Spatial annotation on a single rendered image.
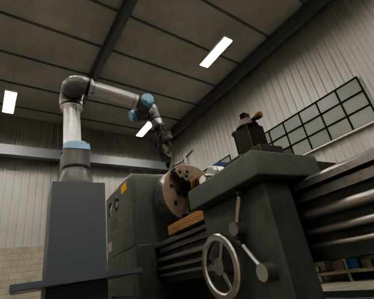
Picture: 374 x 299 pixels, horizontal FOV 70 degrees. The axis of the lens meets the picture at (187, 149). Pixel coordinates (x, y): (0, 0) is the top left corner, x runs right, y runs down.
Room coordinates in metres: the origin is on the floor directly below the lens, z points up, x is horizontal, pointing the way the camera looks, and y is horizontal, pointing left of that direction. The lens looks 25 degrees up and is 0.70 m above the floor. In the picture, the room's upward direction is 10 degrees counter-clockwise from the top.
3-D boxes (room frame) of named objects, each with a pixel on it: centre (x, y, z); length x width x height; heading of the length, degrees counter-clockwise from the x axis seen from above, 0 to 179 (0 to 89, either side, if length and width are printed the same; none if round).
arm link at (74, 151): (1.09, 0.51, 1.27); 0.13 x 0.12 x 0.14; 31
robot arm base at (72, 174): (1.08, 0.50, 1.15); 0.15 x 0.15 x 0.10
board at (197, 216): (1.18, -0.09, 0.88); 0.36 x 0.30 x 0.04; 122
